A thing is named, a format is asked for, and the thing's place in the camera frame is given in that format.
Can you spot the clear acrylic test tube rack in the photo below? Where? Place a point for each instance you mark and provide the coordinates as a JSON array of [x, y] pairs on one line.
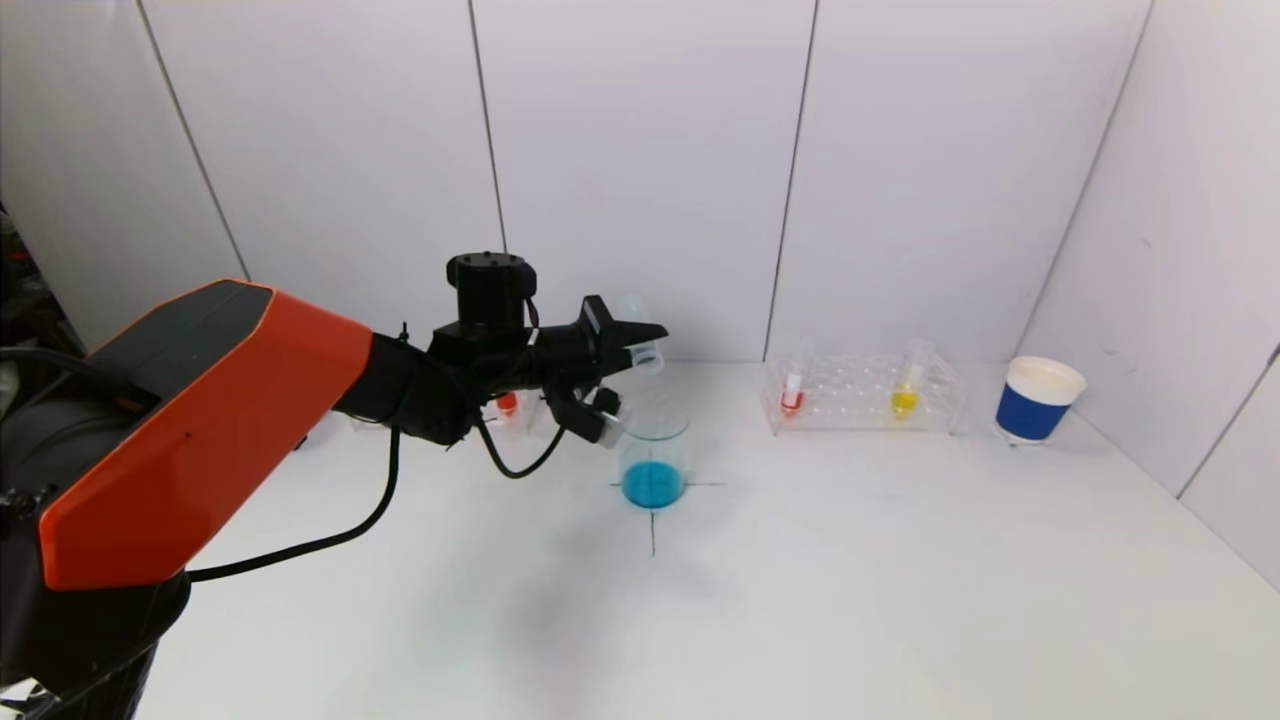
[[528, 410], [850, 395]]

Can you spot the clear glass beaker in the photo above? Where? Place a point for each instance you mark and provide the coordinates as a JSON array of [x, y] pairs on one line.
[[653, 485]]

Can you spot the blue pigment test tube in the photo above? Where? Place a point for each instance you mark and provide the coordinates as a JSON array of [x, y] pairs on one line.
[[645, 358]]

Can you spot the white paper cup blue sleeve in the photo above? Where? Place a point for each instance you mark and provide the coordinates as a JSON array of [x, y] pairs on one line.
[[1030, 412]]

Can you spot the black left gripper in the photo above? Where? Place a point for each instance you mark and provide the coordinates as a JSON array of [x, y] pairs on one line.
[[596, 325]]

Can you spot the yellow pigment test tube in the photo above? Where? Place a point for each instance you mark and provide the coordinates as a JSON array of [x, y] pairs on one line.
[[904, 401]]

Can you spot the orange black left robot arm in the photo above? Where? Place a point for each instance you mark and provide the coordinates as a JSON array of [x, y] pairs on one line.
[[200, 420]]

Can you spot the black metal stool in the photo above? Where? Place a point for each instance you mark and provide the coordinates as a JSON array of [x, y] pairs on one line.
[[25, 300]]

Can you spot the white-labelled red pigment test tube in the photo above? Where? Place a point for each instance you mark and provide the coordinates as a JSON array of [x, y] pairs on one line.
[[792, 400]]

